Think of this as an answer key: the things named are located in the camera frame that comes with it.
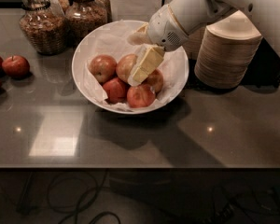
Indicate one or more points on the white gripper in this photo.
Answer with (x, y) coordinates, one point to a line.
(163, 28)

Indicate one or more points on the stack of paper bowls front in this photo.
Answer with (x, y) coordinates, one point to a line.
(227, 49)

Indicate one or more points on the glass jar of granola left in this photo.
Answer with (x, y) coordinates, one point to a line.
(45, 30)

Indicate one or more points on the stack of paper bowls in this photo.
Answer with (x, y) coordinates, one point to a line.
(192, 46)
(227, 49)

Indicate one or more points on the glass jar of granola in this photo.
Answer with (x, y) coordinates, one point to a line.
(45, 30)
(84, 16)

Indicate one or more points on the red apple on table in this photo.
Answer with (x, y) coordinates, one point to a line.
(16, 66)

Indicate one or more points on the stack of paper bowls rear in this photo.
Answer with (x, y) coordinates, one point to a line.
(192, 46)

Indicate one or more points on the glass jar back left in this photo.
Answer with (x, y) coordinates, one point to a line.
(59, 7)

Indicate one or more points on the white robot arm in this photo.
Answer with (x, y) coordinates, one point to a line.
(264, 14)

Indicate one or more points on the white bowl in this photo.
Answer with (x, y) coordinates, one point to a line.
(93, 47)

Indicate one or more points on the glass jar of granola middle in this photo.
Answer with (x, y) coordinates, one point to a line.
(84, 16)

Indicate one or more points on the white paper liner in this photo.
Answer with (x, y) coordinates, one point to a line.
(112, 42)

